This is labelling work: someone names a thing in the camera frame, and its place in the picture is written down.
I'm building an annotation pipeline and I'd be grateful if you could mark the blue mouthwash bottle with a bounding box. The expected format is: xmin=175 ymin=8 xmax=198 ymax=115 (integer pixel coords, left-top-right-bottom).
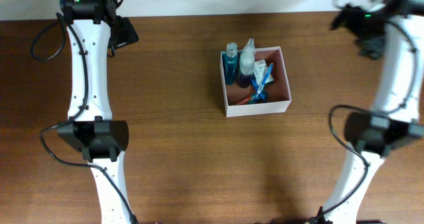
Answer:
xmin=225 ymin=42 xmax=239 ymax=85

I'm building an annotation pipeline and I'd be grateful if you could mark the green white soap box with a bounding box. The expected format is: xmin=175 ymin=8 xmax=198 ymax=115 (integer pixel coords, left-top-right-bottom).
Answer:
xmin=253 ymin=60 xmax=268 ymax=85

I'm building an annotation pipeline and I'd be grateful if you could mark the blue white toothbrush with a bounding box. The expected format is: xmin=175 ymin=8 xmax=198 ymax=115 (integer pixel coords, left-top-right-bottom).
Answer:
xmin=262 ymin=64 xmax=274 ymax=86

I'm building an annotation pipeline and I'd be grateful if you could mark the clear purple spray bottle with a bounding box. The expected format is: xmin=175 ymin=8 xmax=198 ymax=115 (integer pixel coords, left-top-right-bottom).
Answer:
xmin=238 ymin=38 xmax=256 ymax=88

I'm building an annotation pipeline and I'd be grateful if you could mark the blue disposable razor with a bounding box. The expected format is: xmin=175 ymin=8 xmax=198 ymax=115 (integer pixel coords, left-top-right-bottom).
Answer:
xmin=250 ymin=79 xmax=267 ymax=103

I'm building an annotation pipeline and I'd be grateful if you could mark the red green toothpaste tube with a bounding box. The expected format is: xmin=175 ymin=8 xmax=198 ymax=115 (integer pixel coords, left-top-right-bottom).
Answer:
xmin=235 ymin=94 xmax=261 ymax=105

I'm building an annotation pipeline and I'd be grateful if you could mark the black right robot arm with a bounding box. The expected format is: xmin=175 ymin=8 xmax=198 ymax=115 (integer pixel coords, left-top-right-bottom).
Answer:
xmin=308 ymin=0 xmax=423 ymax=223

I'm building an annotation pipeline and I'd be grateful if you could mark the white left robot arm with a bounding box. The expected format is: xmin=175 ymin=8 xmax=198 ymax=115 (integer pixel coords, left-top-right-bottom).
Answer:
xmin=57 ymin=0 xmax=138 ymax=223

